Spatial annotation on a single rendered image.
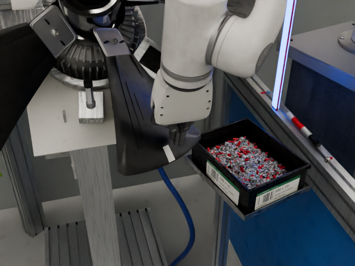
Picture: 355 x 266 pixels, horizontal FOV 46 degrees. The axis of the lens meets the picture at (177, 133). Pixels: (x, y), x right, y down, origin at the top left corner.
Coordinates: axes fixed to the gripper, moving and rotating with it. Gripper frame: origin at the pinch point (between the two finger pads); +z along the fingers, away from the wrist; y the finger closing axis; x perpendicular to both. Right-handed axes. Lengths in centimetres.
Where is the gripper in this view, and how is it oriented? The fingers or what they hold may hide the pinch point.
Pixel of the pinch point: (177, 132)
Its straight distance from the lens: 79.6
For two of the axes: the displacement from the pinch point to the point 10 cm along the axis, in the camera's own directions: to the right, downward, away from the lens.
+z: -0.9, 6.2, 7.8
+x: 2.6, 7.7, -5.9
